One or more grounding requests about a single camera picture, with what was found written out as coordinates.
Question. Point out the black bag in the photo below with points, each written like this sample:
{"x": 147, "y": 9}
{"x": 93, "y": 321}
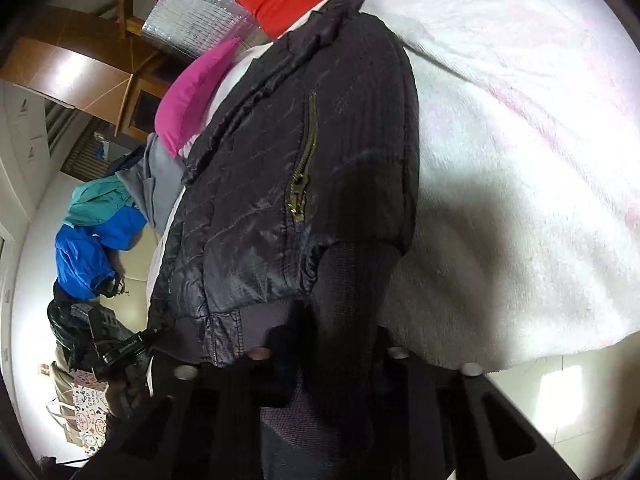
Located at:
{"x": 60, "y": 317}

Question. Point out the blue jacket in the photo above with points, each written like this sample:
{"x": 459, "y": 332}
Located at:
{"x": 80, "y": 255}

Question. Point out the patterned paper bag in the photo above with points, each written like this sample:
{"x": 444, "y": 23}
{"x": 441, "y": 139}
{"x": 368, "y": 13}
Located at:
{"x": 90, "y": 420}

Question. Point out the teal garment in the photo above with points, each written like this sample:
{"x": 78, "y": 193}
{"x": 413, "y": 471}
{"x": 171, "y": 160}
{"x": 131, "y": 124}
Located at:
{"x": 92, "y": 200}

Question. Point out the silver foil mat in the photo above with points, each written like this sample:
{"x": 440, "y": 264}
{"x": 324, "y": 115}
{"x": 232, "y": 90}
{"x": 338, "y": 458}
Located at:
{"x": 190, "y": 15}

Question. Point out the white fleece blanket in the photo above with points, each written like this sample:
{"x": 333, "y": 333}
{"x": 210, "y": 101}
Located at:
{"x": 525, "y": 160}

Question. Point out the pink pillow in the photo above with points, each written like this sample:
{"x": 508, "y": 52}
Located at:
{"x": 185, "y": 105}

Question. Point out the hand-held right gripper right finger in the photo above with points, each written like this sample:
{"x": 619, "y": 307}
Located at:
{"x": 430, "y": 385}

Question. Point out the grey garment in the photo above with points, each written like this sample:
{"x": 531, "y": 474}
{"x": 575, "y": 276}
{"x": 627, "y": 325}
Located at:
{"x": 160, "y": 180}

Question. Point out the wooden cabinet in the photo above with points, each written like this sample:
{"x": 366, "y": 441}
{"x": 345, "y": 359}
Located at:
{"x": 65, "y": 65}

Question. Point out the black quilted jacket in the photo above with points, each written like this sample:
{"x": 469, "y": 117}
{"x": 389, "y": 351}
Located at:
{"x": 240, "y": 210}

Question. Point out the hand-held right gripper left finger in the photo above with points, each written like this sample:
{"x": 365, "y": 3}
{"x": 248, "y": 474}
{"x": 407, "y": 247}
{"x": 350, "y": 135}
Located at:
{"x": 235, "y": 385}

